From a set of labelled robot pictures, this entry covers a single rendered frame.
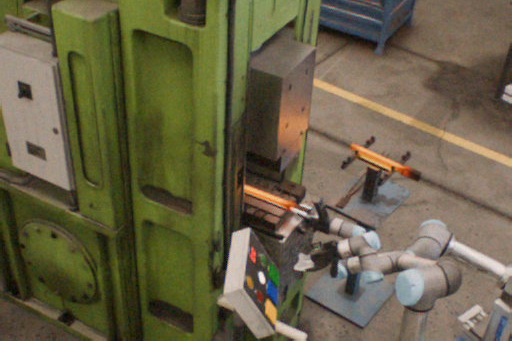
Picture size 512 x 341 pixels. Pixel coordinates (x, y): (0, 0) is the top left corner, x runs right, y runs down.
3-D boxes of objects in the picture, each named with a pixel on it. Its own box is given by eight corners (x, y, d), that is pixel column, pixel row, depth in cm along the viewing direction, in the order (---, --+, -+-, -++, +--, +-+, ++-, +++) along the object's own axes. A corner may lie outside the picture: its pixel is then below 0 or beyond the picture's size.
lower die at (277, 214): (294, 210, 346) (296, 196, 341) (274, 234, 332) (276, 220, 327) (220, 181, 361) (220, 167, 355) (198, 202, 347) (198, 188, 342)
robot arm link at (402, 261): (476, 259, 243) (405, 243, 290) (447, 266, 240) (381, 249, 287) (480, 293, 244) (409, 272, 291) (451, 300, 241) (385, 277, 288)
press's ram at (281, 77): (316, 118, 326) (325, 38, 301) (276, 161, 300) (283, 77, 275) (236, 91, 341) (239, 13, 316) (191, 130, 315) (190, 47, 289)
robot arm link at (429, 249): (439, 274, 295) (334, 285, 323) (444, 257, 303) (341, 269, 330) (430, 252, 290) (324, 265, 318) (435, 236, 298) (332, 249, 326)
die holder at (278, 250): (310, 263, 382) (318, 198, 354) (276, 309, 356) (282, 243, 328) (220, 225, 402) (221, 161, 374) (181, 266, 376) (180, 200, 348)
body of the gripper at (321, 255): (308, 244, 292) (336, 235, 288) (317, 258, 297) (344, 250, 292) (308, 257, 286) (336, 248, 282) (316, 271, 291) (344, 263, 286)
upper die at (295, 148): (301, 150, 323) (302, 133, 317) (280, 173, 310) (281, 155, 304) (221, 121, 338) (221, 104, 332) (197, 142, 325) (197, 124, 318)
